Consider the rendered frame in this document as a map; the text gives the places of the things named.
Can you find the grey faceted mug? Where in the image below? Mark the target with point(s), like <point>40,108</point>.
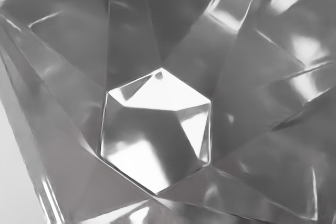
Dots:
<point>183,51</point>

